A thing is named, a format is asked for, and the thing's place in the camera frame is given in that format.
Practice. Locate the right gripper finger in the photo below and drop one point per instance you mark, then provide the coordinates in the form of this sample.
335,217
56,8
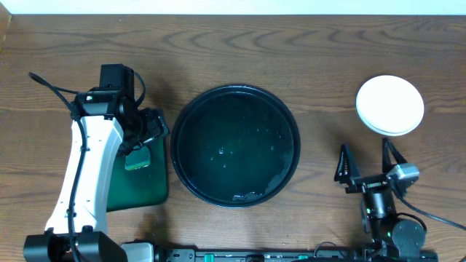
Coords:
347,169
390,156

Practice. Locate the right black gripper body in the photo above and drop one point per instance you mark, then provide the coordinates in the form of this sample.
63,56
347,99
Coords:
373,183

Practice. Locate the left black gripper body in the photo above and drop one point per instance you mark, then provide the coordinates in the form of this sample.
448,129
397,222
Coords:
156,127

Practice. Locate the mint green plate top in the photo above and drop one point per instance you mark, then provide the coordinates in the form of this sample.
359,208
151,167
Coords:
392,127

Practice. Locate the green scouring sponge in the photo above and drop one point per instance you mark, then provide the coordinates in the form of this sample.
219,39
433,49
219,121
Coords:
138,159

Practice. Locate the pink white plate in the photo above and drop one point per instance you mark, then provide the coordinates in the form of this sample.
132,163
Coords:
388,96

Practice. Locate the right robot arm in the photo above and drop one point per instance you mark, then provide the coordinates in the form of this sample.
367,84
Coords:
395,236

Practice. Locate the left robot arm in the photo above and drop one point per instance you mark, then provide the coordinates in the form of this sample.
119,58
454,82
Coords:
77,229

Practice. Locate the black rectangular sponge tray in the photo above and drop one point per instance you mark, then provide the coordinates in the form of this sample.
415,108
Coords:
143,187

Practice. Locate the round black tray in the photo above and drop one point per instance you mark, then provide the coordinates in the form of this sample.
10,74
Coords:
235,146

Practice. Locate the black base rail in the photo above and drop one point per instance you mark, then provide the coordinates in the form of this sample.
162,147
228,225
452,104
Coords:
255,255

